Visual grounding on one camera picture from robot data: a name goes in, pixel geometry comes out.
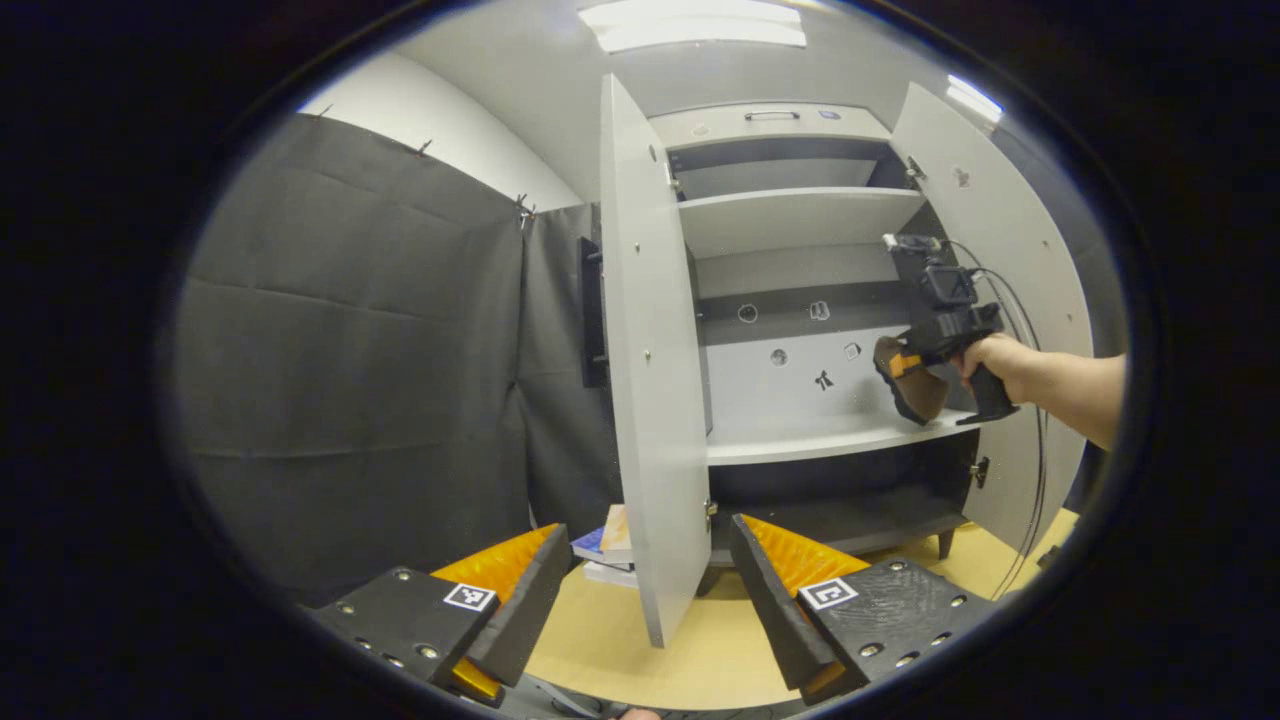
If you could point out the grey shoe cabinet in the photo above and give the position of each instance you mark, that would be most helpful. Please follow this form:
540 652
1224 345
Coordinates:
790 220

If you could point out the small ceiling light panel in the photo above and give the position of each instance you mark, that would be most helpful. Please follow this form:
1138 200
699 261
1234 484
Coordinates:
973 98

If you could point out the blue cover book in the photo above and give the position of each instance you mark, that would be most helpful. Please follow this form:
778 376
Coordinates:
588 545

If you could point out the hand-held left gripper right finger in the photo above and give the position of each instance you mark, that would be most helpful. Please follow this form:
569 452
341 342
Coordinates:
770 610

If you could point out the brown fuzzy shoe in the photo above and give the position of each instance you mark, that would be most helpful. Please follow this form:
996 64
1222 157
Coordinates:
925 395

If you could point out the grey cabinet door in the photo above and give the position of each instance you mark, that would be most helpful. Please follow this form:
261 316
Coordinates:
1010 230
655 350

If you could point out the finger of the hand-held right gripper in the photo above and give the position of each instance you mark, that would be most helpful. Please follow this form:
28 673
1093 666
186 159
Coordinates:
903 365

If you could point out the white orange cover book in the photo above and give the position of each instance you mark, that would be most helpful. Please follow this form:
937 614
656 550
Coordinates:
618 530

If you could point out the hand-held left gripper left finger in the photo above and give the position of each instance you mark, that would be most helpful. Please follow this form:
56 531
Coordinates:
530 610

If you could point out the metal door hinge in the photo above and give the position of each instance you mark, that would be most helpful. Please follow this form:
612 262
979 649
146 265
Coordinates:
675 182
914 168
979 471
710 513

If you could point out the large ceiling light panel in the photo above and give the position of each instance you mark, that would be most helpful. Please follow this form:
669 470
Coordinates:
690 25

